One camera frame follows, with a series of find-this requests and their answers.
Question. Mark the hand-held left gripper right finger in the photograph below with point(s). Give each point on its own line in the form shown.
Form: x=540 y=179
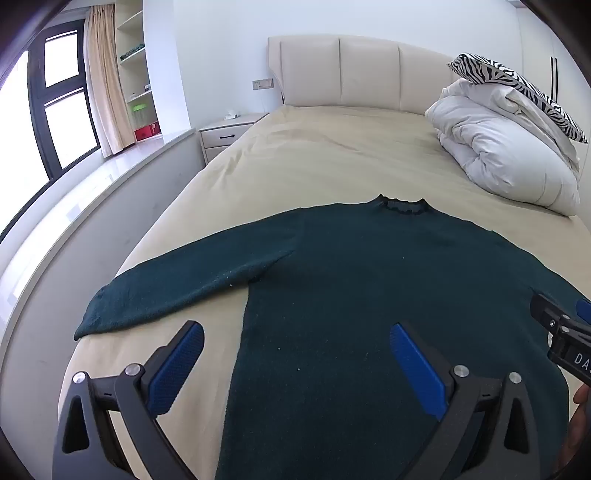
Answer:
x=418 y=369

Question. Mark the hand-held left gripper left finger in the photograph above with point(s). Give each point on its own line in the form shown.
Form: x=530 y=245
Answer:
x=178 y=364

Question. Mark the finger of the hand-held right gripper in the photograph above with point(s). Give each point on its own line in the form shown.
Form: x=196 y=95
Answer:
x=584 y=310
x=542 y=307

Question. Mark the dark green sweater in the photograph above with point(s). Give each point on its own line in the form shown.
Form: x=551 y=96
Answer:
x=346 y=277

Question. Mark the person's right hand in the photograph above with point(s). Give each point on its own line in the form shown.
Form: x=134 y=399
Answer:
x=579 y=429

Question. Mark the white folded duvet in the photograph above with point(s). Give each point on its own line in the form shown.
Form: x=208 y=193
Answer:
x=498 y=147

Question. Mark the white window seat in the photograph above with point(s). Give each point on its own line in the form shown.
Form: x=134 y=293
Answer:
x=69 y=207

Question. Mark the white nightstand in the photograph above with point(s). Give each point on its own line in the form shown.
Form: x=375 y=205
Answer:
x=221 y=136

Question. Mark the zebra print pillow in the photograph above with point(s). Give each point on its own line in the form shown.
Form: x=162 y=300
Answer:
x=508 y=76

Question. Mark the red box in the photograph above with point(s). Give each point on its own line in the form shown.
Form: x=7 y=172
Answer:
x=146 y=132

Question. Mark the bed with beige sheet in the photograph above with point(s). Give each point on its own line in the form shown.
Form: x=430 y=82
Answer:
x=323 y=152

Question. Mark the white tissue pack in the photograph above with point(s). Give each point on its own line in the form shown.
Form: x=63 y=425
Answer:
x=231 y=115

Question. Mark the green plastic container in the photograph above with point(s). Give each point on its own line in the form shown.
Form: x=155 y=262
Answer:
x=140 y=109

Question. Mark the white wardrobe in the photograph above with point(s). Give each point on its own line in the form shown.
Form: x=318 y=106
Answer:
x=538 y=46

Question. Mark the cream padded headboard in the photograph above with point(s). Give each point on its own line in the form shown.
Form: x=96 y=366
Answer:
x=369 y=74

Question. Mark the beige curtain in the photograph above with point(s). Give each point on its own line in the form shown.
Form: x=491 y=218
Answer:
x=106 y=83

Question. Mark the black framed window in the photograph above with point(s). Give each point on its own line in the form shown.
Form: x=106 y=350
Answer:
x=64 y=92

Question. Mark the dark green books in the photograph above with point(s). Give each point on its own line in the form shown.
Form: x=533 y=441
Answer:
x=133 y=51

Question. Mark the white shelf unit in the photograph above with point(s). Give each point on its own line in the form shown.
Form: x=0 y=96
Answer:
x=134 y=27

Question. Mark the wall socket panel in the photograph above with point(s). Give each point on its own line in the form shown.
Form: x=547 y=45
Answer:
x=262 y=83

